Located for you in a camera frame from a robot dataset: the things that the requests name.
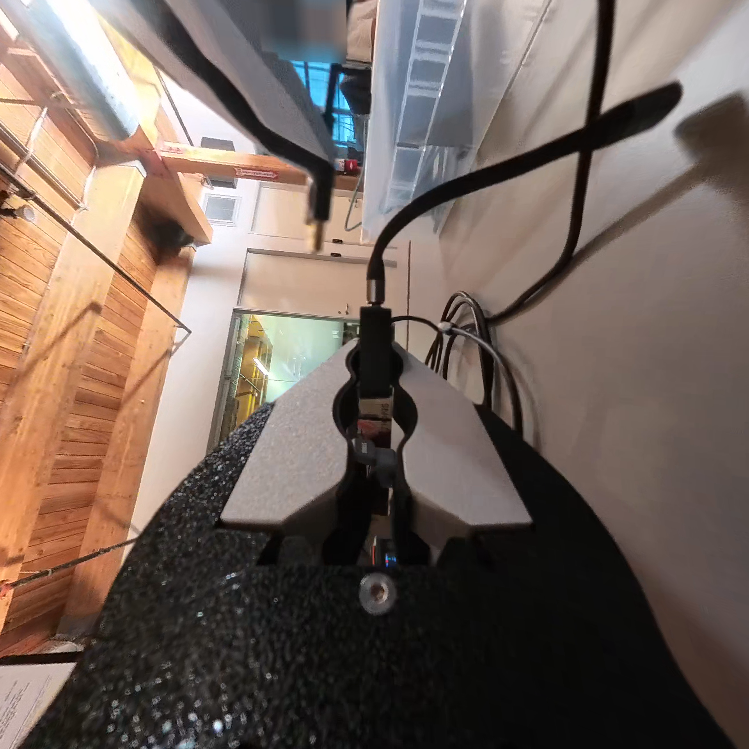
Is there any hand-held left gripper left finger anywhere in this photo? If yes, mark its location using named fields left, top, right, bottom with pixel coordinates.
left=220, top=339, right=369, bottom=565

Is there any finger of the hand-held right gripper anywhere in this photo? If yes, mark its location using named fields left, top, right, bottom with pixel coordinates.
left=99, top=0, right=339, bottom=179

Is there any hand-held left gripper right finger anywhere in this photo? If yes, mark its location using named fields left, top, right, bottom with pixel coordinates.
left=389, top=342, right=536, bottom=565

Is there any black cable with usb plug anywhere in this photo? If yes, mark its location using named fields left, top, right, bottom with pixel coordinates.
left=303, top=170, right=335, bottom=249

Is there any short black usb cable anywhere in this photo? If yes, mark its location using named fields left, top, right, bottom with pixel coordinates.
left=364, top=82, right=684, bottom=308

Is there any paned window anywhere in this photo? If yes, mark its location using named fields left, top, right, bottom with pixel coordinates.
left=291, top=59, right=375, bottom=162

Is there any beige door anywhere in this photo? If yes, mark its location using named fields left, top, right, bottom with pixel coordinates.
left=252, top=181, right=366, bottom=242
left=239, top=248, right=410, bottom=321

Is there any clear plastic bin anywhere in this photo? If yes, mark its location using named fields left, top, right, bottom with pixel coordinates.
left=362, top=0, right=557, bottom=245

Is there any wooden post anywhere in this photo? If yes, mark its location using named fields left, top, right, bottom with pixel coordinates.
left=157, top=143, right=366, bottom=191

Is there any wall vent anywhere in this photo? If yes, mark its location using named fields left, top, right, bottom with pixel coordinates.
left=202, top=193, right=242, bottom=226

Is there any silver ventilation duct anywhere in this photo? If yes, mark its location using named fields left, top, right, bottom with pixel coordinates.
left=12, top=0, right=142, bottom=141

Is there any long black cable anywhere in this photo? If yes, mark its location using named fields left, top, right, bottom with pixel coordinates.
left=424, top=0, right=615, bottom=437

